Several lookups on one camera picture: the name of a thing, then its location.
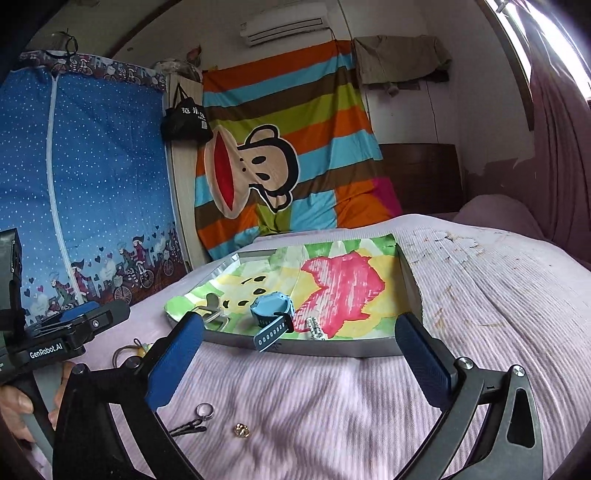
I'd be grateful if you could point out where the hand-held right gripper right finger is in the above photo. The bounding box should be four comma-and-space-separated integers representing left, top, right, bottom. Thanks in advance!
394, 312, 546, 480

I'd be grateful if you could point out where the khaki hanging garment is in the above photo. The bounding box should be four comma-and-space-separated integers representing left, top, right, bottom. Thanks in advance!
353, 34, 454, 86

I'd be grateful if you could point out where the window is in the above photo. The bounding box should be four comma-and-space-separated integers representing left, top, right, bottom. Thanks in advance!
484, 0, 591, 99

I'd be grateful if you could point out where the blue wrist watch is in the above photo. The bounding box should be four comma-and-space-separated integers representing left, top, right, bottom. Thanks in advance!
249, 289, 297, 353

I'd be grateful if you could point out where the dark wooden headboard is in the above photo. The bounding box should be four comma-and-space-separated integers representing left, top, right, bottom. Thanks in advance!
378, 143, 465, 216

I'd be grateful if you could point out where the grey shallow cardboard box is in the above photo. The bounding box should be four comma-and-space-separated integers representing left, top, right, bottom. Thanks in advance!
165, 234, 424, 359

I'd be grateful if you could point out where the clear plastic bag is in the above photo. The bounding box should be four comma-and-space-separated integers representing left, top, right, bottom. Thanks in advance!
154, 59, 204, 82

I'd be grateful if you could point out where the blue dotted fabric wardrobe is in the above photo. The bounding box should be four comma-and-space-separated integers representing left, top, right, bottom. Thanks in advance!
0, 50, 193, 325

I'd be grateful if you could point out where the black clothes hanger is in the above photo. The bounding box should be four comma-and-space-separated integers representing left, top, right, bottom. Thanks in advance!
50, 30, 79, 62

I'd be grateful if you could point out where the white air conditioner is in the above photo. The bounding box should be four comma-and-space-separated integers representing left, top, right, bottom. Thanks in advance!
240, 4, 331, 47

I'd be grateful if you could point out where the pink ribbed bedspread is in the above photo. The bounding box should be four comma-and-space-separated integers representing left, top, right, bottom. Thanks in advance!
25, 212, 591, 480

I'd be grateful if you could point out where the person's left hand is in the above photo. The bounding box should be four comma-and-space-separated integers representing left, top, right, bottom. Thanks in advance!
0, 362, 77, 442

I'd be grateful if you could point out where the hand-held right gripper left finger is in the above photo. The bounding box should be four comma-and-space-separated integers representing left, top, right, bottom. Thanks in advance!
52, 311, 206, 480

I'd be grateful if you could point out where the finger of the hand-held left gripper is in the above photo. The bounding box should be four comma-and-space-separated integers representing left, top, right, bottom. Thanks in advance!
69, 300, 132, 347
25, 301, 100, 335

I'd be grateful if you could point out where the colourful painted paper liner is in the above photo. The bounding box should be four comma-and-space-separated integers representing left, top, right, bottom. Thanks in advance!
166, 235, 400, 341

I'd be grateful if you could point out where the striped monkey print sheet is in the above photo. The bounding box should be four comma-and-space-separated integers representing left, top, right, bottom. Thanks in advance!
194, 39, 405, 265

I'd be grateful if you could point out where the black tote bag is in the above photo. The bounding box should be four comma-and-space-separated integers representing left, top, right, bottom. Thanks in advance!
160, 83, 213, 143

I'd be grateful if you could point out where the pink pillow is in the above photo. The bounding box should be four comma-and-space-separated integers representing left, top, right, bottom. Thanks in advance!
454, 193, 560, 244

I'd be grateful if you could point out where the pink curtain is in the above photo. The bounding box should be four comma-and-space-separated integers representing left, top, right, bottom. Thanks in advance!
527, 34, 591, 271

